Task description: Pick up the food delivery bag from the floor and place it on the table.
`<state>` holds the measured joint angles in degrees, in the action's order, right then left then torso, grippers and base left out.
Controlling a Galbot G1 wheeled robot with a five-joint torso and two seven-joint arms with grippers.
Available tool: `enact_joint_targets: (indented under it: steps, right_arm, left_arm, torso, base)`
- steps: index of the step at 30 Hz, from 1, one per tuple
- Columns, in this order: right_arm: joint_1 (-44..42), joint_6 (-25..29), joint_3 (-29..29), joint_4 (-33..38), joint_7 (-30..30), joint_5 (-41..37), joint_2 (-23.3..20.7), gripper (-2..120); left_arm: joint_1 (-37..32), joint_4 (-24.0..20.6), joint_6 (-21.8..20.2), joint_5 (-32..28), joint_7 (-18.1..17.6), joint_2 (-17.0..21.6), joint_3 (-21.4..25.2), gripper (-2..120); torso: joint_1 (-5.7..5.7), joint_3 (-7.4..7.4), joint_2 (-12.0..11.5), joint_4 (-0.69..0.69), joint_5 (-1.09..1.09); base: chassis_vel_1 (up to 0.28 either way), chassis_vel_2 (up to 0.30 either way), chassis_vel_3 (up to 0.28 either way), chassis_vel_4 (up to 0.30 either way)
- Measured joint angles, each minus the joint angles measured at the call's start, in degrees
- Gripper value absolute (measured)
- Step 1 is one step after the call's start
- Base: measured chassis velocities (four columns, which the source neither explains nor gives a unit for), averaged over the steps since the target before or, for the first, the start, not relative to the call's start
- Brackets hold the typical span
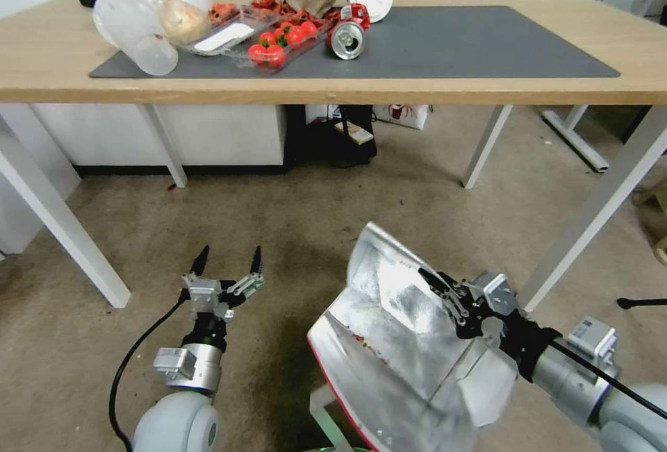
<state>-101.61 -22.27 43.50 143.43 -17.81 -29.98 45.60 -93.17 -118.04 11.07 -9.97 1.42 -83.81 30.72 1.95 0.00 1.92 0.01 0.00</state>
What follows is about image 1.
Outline white cabinet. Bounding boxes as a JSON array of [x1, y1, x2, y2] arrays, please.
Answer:
[[30, 103, 288, 176]]

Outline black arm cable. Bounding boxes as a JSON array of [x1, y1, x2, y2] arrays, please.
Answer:
[[108, 290, 195, 445], [545, 338, 667, 423]]

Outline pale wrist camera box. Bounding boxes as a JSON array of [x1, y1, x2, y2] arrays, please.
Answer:
[[181, 274, 221, 316], [480, 271, 518, 319]]

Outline grey desk mat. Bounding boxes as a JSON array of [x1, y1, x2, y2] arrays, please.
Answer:
[[88, 6, 622, 80]]

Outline black stand foot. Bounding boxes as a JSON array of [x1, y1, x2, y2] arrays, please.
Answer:
[[616, 295, 667, 311]]

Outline clear plastic cup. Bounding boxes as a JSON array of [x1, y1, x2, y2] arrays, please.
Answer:
[[92, 0, 180, 77]]

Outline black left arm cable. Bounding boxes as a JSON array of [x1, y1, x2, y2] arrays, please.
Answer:
[[108, 290, 195, 445]]

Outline wooden table with white legs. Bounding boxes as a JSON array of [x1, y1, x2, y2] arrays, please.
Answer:
[[0, 0, 667, 313]]

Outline small printed book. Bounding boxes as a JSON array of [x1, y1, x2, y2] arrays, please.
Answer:
[[336, 118, 376, 147]]

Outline white carton with red print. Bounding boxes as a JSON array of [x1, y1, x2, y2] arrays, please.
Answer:
[[372, 103, 432, 131]]

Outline clear bag with bread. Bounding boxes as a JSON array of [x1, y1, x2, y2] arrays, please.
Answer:
[[153, 0, 213, 47]]

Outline black box under table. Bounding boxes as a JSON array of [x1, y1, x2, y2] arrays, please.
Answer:
[[285, 103, 378, 169]]

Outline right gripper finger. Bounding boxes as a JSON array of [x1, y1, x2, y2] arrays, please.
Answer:
[[416, 264, 468, 298], [436, 289, 468, 329]]

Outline red snack pieces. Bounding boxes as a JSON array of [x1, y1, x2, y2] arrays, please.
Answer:
[[208, 2, 242, 24]]

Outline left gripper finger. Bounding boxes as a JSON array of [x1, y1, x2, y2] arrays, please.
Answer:
[[181, 245, 211, 282], [231, 246, 266, 299]]

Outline beige crumpled bag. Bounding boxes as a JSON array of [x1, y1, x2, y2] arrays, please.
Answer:
[[631, 174, 667, 267]]

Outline clear plastic food tray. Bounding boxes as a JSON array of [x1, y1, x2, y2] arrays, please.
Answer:
[[181, 3, 336, 76]]

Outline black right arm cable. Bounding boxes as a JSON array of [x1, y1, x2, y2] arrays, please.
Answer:
[[545, 338, 667, 423]]

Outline silver foil food delivery bag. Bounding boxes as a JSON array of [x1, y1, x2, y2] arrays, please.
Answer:
[[306, 221, 518, 452]]

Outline crushed red drink can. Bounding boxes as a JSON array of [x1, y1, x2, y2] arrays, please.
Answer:
[[327, 3, 372, 61]]

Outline white desk leg frame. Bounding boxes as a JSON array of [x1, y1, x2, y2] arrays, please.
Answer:
[[541, 105, 611, 174]]

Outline red dried chili pile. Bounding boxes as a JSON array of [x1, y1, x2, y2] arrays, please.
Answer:
[[249, 0, 340, 29]]

